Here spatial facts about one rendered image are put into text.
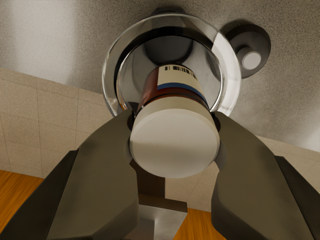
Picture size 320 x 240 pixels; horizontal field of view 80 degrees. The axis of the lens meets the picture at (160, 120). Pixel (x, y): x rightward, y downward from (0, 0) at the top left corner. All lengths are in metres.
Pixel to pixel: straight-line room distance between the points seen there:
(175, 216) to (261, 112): 0.44
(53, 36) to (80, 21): 0.06
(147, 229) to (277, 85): 0.56
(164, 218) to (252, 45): 0.57
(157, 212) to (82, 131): 1.22
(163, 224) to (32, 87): 1.36
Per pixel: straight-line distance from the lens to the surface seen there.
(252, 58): 0.34
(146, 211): 0.69
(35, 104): 1.80
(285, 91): 0.47
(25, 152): 2.20
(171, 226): 0.77
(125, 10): 0.37
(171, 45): 0.36
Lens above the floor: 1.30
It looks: 57 degrees down
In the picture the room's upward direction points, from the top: 177 degrees counter-clockwise
